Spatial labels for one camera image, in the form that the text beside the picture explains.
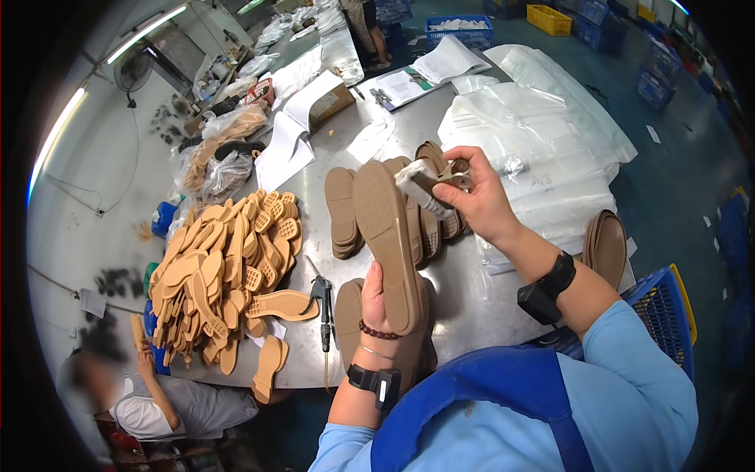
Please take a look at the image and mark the person's left hand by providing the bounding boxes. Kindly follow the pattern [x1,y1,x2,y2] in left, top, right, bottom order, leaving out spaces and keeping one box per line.
[360,262,404,341]

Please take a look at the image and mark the person's right hand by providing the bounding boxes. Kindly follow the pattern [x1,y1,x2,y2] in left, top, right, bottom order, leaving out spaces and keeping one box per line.
[433,146,525,246]

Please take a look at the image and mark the cloth-wrapped trimming scissors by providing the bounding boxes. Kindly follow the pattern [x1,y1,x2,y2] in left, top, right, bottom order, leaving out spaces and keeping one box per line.
[394,157,474,221]

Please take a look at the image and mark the brown rubber shoe sole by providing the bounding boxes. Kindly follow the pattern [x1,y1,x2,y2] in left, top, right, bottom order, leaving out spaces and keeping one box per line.
[352,160,424,336]

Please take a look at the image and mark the low stack of brown soles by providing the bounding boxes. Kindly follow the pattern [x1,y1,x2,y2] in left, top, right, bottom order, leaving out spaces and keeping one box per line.
[334,276,438,393]

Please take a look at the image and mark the black air blow gun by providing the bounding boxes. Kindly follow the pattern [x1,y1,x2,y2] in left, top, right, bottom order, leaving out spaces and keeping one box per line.
[298,254,337,354]

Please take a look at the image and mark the row of brown sole stacks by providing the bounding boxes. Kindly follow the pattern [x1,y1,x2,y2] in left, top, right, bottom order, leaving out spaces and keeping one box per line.
[382,140,474,267]

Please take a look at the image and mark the black wrist band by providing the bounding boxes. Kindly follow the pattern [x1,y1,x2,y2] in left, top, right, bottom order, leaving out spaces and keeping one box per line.
[346,363,402,413]
[517,250,578,327]

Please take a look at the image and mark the heap of clear plastic bags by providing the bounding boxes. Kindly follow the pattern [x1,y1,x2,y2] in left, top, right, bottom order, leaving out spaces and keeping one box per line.
[436,44,639,276]

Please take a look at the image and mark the tan sole with grid heel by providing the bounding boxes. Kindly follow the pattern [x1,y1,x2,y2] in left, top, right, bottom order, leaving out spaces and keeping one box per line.
[244,288,320,323]

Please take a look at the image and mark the short stack of brown soles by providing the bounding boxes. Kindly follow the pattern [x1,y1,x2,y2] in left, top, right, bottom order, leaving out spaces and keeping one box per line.
[324,166,365,261]

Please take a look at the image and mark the single tan shoe sole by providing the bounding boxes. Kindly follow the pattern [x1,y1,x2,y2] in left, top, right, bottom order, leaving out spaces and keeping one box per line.
[252,334,290,406]

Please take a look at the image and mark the small white paper sheet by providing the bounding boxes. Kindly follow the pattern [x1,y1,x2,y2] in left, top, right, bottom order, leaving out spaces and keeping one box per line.
[346,115,397,165]

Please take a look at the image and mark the leaning stack of brown soles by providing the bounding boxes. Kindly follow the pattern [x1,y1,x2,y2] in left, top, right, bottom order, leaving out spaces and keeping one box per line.
[580,209,628,291]

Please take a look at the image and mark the clipboard with papers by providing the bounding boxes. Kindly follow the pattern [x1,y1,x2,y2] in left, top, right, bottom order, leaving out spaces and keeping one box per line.
[370,35,494,113]

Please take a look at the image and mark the pile of tan soles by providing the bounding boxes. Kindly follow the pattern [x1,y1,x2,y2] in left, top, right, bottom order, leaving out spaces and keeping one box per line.
[147,189,304,376]

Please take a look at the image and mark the blue crate of white items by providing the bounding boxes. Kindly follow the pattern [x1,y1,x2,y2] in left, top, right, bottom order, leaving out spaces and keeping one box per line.
[424,14,495,52]

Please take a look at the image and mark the cardboard box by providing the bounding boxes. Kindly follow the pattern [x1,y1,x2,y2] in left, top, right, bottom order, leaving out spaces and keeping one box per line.
[306,82,357,129]

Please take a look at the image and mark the white paper sheets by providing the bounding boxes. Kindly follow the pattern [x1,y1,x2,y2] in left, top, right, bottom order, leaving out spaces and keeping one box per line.
[254,70,345,193]

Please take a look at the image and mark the person's body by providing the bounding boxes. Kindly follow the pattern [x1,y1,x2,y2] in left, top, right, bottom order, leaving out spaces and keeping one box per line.
[307,299,700,472]

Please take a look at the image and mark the blue plastic crate yellow rim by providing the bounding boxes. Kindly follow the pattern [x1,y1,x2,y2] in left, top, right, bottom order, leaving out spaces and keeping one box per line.
[530,264,698,383]

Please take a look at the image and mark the bags of soles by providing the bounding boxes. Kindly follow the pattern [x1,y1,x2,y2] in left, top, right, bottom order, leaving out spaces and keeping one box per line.
[171,103,270,205]

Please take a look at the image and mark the stacks of blue crates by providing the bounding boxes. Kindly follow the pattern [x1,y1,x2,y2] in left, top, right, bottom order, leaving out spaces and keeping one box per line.
[482,0,717,113]

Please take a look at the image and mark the red plastic basket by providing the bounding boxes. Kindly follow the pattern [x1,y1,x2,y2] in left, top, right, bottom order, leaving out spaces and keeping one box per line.
[246,77,277,107]

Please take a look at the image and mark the long fluorescent tube light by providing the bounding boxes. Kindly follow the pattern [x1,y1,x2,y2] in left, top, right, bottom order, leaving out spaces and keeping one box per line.
[27,86,88,204]

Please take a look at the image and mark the dark red beaded bracelet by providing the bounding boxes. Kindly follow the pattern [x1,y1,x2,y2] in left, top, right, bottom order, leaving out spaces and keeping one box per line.
[358,319,405,342]

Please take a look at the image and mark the wall fan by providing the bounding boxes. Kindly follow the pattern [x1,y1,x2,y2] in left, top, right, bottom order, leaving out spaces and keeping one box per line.
[112,44,156,109]

